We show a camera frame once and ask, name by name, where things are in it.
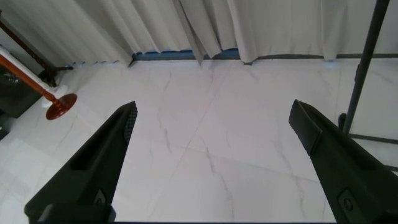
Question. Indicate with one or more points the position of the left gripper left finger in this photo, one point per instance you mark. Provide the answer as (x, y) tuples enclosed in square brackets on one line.
[(90, 174)]

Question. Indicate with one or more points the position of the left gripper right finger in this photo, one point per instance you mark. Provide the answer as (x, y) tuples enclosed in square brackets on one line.
[(357, 180)]

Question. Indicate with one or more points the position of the black clothes rack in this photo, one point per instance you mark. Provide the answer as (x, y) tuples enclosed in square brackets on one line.
[(370, 46)]

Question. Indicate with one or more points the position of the red round-foot stand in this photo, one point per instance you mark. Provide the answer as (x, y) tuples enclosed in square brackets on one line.
[(62, 107)]

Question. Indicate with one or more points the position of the white round-foot stand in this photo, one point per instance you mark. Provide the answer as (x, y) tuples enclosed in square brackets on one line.
[(60, 91)]

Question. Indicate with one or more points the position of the dark brown stand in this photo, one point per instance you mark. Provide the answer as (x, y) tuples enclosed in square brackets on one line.
[(49, 74)]

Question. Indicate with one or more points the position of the black cabinet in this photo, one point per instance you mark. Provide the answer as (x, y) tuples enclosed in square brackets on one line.
[(15, 96)]

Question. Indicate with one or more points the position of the white curtain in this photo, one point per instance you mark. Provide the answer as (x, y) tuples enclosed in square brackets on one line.
[(124, 25)]

